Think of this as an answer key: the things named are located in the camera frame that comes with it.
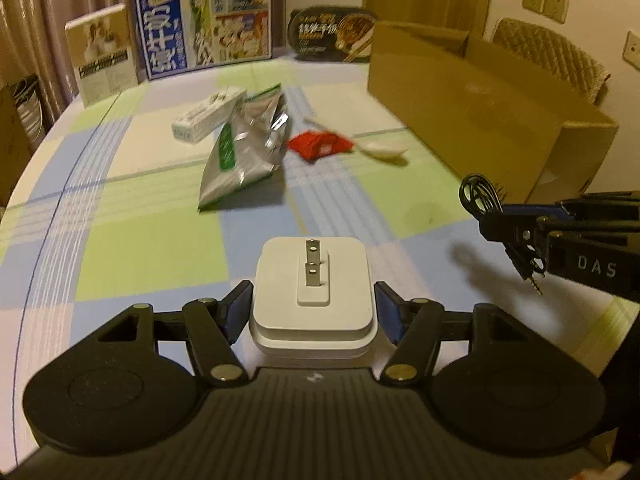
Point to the silver green foil bag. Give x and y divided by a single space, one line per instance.
235 160

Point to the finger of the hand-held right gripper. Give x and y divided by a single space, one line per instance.
530 210
515 232

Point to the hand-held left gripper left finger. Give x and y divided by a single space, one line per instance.
237 310

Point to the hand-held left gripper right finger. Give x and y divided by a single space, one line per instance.
389 316

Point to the white power adapter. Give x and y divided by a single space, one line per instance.
280 300

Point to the beige photo print box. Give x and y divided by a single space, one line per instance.
100 55

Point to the white plastic spoon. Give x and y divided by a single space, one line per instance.
385 150

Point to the checked cloth desktop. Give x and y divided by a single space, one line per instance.
150 240

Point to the large blue printed milk carton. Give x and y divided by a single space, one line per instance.
200 20

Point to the black white striped bag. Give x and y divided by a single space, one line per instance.
27 100

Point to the narrow white ointment box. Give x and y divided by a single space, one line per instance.
205 117

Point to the black instant rice bowl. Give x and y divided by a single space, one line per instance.
320 35

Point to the red packet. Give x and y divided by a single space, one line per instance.
315 145

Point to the brown cardboard box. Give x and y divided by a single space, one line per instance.
450 95

